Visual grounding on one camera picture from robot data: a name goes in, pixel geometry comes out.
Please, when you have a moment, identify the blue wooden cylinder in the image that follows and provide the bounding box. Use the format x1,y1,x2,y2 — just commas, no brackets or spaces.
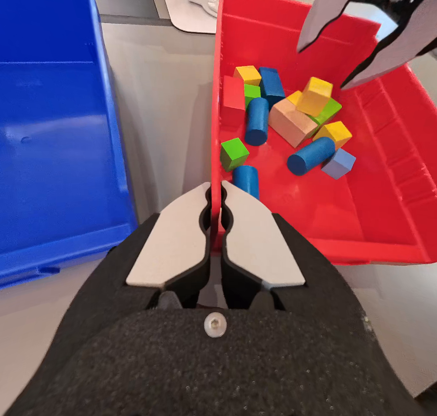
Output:
244,97,271,147
232,165,261,200
286,136,336,177

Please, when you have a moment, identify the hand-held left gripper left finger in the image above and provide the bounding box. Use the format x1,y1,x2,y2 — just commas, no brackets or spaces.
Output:
127,182,213,288

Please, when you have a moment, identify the red plastic bin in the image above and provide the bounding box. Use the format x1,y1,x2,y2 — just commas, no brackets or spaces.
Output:
209,0,437,265

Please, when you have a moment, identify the blue plastic bin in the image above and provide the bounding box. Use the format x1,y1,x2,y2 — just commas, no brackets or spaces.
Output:
0,0,140,288

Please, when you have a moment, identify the natural wooden block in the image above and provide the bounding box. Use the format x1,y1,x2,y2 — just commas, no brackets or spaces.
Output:
268,98,319,149

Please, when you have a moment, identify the small green wooden block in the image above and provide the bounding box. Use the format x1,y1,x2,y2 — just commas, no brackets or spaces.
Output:
243,83,263,106

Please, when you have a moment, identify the red wooden block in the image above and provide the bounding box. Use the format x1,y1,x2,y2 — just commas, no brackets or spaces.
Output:
221,75,247,129

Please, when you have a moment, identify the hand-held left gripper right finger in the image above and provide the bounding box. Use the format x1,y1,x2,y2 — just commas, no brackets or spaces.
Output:
220,180,306,290

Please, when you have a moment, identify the yellow wooden cube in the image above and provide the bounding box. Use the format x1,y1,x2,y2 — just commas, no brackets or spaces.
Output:
312,120,353,151

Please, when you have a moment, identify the light blue wooden cube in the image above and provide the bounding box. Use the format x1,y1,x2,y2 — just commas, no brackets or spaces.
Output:
321,148,358,181

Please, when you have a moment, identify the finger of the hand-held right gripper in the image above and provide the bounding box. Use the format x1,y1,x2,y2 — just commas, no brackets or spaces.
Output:
340,0,437,92
297,0,373,54

